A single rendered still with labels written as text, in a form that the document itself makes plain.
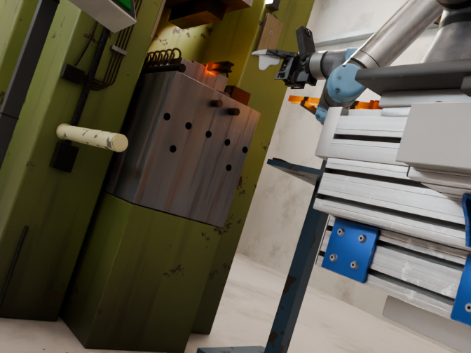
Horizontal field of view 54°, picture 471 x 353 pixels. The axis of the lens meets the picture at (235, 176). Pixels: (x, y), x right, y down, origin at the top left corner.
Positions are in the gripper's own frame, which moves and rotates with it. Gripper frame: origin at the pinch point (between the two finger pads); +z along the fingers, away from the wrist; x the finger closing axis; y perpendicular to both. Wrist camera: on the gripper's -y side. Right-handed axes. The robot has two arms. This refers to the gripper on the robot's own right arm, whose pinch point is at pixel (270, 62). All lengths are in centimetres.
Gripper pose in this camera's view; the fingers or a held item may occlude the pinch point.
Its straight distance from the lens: 142.4
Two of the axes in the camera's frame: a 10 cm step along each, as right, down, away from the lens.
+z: -6.0, -1.4, 7.9
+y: -3.0, 9.5, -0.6
